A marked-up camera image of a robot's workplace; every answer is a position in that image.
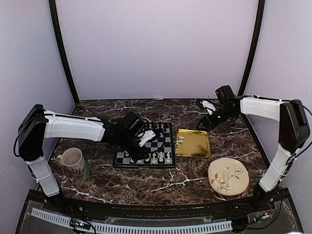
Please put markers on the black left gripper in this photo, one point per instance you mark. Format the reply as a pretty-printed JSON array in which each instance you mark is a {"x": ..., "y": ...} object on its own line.
[{"x": 144, "y": 154}]

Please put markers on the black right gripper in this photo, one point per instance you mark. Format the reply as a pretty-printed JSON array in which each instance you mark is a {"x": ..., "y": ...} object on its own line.
[{"x": 206, "y": 123}]

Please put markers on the black grey chess board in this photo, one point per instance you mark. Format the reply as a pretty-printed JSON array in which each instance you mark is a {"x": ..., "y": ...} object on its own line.
[{"x": 162, "y": 142}]

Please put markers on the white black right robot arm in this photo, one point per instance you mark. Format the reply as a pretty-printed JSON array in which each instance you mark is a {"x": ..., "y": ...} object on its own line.
[{"x": 294, "y": 128}]

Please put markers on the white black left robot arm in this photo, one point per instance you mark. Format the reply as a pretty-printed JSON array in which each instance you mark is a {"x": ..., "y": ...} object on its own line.
[{"x": 40, "y": 126}]

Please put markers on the pile of white chess pieces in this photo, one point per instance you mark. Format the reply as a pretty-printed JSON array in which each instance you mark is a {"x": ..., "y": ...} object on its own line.
[{"x": 179, "y": 140}]

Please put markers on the gold metal tray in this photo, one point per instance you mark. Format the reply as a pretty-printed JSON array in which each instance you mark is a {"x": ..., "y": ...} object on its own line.
[{"x": 195, "y": 144}]

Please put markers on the beige ceramic mug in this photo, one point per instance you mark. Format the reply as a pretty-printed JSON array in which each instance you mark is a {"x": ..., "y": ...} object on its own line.
[{"x": 74, "y": 161}]

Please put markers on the beige bird painted plate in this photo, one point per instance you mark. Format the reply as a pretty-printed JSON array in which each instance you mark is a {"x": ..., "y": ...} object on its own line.
[{"x": 228, "y": 176}]

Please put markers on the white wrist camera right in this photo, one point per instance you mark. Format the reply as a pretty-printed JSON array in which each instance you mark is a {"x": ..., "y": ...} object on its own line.
[{"x": 205, "y": 105}]

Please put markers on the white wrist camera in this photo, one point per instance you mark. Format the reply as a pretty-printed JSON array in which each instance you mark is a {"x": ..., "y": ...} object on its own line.
[
  {"x": 205, "y": 105},
  {"x": 148, "y": 135}
]

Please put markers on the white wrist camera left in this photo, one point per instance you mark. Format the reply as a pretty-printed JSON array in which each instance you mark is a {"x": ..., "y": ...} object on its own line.
[{"x": 148, "y": 135}]

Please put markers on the white slotted cable duct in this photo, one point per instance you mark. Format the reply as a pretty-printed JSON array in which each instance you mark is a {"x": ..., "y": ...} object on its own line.
[{"x": 116, "y": 225}]

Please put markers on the right black frame post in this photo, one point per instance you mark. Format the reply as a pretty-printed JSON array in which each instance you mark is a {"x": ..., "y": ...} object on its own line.
[{"x": 253, "y": 47}]

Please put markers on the black frame post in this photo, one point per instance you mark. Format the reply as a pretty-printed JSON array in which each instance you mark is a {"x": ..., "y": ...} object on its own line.
[
  {"x": 61, "y": 50},
  {"x": 253, "y": 47}
]

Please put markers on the left black frame post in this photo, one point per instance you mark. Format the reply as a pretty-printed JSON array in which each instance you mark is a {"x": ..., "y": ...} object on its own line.
[{"x": 61, "y": 50}]

